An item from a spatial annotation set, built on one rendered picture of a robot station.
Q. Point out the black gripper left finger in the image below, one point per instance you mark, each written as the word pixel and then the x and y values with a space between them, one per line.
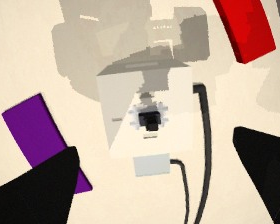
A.
pixel 44 194

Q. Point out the purple flat slab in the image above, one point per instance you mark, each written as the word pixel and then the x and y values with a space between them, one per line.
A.
pixel 37 135

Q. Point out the beige power cube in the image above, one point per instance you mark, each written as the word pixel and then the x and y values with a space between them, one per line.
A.
pixel 146 83

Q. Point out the red flat block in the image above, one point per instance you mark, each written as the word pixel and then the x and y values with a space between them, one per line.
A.
pixel 247 27

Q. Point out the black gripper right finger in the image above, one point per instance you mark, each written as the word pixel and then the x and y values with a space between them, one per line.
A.
pixel 260 155

